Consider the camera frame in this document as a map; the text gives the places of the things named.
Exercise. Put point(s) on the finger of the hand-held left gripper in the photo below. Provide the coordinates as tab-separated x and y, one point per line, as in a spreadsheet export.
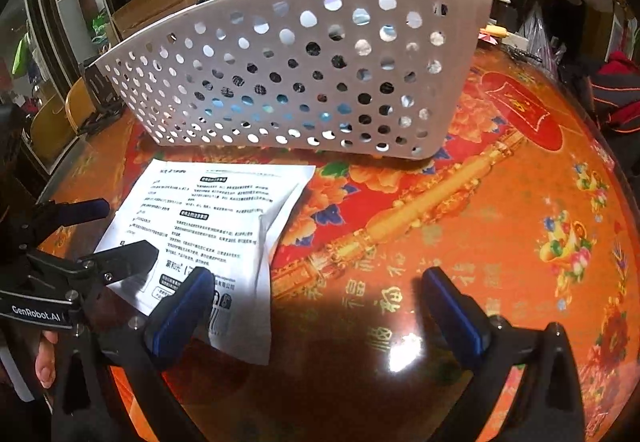
75	213
125	259

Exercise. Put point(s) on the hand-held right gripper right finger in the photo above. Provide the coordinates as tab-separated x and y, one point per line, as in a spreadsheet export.
457	317

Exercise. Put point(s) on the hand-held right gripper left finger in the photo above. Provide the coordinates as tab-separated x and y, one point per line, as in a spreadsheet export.
182	317

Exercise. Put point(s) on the white printed paper sachet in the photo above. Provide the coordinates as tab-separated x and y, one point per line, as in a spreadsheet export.
225	202

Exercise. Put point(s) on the white perforated plastic basket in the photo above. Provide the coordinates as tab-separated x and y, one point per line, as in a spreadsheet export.
280	87

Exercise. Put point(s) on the person's left hand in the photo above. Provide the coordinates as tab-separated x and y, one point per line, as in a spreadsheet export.
45	362

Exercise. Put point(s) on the red orange printed tablecloth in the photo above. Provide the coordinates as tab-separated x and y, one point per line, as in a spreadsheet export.
450	222

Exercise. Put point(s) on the yellow wooden chair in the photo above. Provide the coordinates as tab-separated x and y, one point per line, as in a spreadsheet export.
75	115

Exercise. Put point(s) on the black phone stand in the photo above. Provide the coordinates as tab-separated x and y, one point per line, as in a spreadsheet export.
100	90

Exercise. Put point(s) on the open cardboard box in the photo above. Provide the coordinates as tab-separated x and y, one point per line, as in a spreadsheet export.
150	10

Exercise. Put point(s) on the red black backpack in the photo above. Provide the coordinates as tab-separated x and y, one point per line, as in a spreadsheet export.
617	92

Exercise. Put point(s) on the yellow small object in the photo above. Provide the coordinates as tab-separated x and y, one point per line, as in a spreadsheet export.
492	32

